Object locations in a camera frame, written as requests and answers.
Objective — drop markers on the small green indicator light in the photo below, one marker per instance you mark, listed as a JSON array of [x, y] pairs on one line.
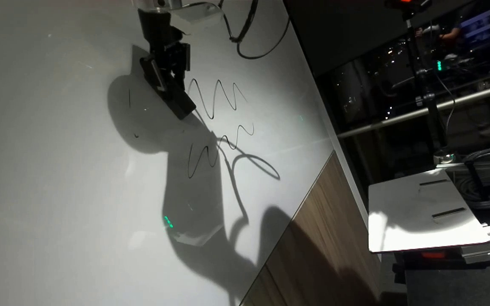
[[442, 63]]

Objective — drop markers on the black felt whiteboard eraser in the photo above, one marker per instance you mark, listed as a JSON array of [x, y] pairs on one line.
[[178, 102]]

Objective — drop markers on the red part under platform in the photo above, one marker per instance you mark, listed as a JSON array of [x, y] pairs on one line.
[[433, 253]]

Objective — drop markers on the black tripod pole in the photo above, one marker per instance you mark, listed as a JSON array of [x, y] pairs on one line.
[[435, 112]]

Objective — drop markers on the small white slotted platform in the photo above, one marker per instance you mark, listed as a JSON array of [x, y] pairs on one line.
[[421, 214]]

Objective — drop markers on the blue lit monitor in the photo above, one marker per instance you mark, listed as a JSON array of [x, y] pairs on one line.
[[486, 25]]

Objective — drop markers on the large white whiteboard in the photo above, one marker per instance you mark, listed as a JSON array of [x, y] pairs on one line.
[[59, 187]]

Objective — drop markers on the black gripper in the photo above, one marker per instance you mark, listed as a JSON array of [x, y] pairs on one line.
[[161, 34]]

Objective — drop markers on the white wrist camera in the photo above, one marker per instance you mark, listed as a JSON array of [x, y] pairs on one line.
[[197, 19]]

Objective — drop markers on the silver metal rail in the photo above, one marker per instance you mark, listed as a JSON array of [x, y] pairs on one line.
[[426, 109]]

